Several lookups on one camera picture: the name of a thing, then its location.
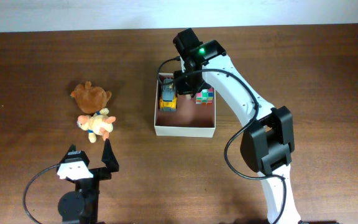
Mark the white cardboard box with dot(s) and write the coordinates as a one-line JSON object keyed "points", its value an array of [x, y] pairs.
{"points": [[188, 120]]}

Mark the grey yellow toy car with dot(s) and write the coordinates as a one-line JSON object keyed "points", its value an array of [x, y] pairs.
{"points": [[168, 96]]}

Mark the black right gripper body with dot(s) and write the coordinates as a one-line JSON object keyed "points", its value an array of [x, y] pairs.
{"points": [[186, 84]]}

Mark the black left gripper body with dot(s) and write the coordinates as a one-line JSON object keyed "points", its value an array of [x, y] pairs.
{"points": [[92, 185]]}

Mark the colourful puzzle cube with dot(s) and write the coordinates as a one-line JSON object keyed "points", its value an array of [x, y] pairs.
{"points": [[205, 97]]}

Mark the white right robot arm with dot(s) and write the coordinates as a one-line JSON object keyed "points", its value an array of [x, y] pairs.
{"points": [[267, 132]]}

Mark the yellow plush duck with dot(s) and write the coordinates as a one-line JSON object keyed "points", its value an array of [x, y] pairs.
{"points": [[99, 124]]}

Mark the brown plush toy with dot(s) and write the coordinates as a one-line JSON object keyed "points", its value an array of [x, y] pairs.
{"points": [[89, 98]]}

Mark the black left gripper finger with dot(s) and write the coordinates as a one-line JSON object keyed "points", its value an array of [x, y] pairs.
{"points": [[73, 155], [108, 157]]}

